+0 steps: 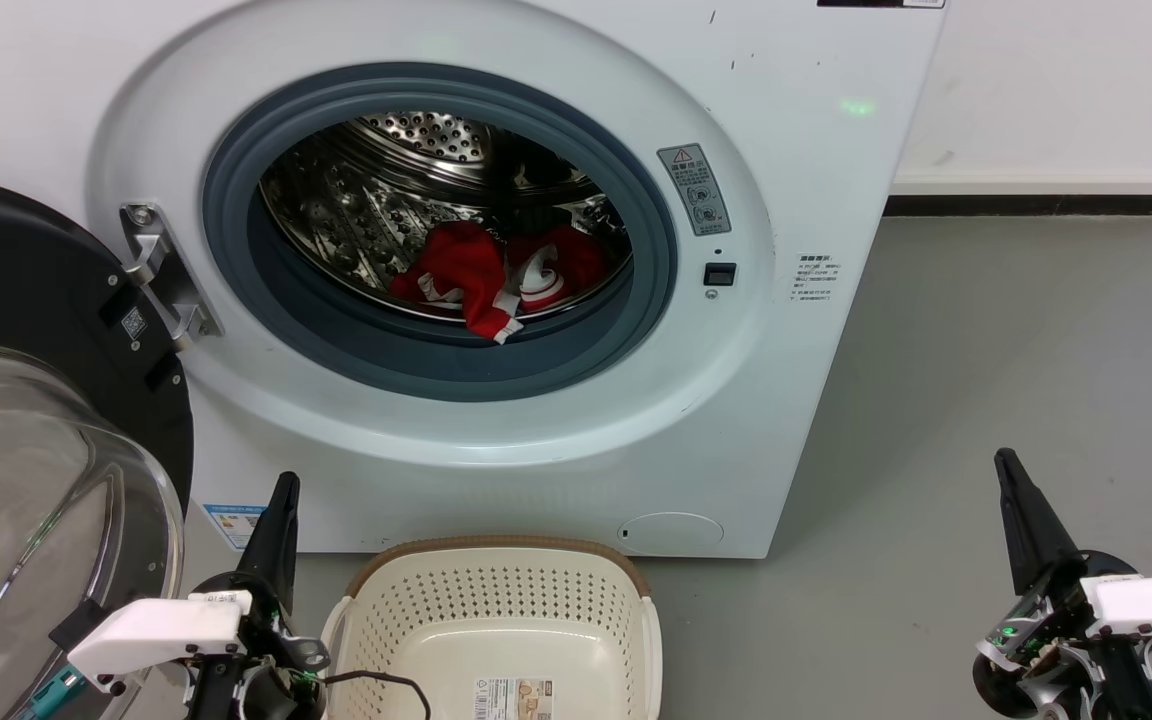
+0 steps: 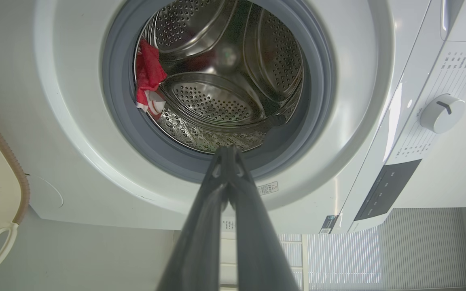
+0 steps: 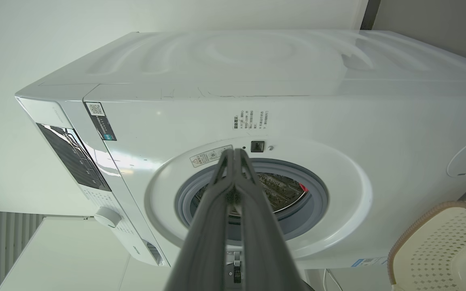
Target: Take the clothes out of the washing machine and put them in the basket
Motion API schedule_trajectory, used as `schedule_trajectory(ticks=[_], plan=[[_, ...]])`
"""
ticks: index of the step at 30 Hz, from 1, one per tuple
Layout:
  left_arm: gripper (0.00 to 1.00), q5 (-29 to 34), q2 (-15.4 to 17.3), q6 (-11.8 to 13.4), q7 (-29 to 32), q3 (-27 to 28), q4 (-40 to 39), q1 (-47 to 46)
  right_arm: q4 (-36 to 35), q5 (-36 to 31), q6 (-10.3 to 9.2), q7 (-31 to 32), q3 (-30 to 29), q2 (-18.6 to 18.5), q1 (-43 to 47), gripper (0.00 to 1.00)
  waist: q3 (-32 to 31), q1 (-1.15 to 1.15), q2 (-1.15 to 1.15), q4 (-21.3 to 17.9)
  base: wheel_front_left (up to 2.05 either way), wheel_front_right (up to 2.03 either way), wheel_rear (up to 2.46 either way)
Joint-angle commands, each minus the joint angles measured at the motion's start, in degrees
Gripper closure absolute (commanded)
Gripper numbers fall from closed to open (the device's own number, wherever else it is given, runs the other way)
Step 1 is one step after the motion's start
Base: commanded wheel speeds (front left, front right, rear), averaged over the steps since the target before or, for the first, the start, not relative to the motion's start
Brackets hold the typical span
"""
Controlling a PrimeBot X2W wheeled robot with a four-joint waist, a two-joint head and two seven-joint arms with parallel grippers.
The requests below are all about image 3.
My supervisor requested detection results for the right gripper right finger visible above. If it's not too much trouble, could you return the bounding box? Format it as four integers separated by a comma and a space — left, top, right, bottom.
236, 149, 310, 291

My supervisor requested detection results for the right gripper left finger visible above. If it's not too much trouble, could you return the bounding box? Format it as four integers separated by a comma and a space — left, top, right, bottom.
164, 149, 237, 291

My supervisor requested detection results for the metal washing machine door hinge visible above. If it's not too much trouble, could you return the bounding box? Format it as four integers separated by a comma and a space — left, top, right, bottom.
227, 251, 244, 283

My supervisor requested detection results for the stainless steel washing machine drum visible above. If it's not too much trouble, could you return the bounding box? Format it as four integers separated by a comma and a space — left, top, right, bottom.
193, 172, 308, 215

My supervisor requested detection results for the white plastic control dial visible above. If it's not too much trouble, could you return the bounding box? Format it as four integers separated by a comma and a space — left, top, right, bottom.
94, 207, 122, 228

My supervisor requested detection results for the cream perforated laundry basket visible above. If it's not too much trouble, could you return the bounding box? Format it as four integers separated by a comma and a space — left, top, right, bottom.
387, 201, 466, 291

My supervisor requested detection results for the grey warning triangle sticker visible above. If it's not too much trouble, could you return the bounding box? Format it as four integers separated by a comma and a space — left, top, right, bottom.
190, 145, 233, 168

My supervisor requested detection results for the blue energy label sticker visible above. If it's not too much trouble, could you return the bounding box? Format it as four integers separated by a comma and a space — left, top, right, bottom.
351, 257, 388, 268

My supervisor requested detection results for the white front-load washing machine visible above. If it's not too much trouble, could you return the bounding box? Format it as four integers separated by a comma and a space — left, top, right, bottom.
15, 29, 466, 269

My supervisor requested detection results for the black glossy control panel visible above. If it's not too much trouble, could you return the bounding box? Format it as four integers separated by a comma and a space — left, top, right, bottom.
36, 122, 112, 192

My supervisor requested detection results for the dark QR code sticker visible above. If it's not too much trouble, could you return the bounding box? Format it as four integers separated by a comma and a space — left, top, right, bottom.
85, 102, 117, 141

